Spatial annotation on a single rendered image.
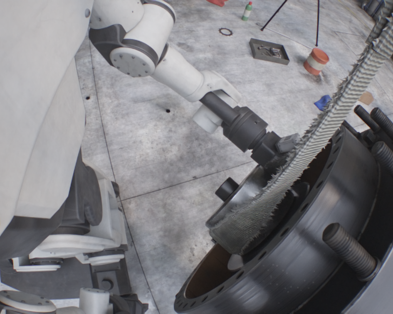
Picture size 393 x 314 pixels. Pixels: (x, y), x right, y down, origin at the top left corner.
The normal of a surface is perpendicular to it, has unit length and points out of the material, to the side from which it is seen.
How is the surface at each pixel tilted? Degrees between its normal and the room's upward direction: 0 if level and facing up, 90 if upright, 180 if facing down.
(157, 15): 28
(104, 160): 0
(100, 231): 17
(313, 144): 78
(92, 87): 0
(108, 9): 89
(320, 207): 13
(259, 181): 8
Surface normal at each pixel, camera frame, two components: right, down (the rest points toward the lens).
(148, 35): 0.50, -0.09
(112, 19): 0.32, 0.88
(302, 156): 0.40, 0.75
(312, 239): -0.07, -0.22
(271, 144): 0.39, -0.62
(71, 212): 0.15, -0.44
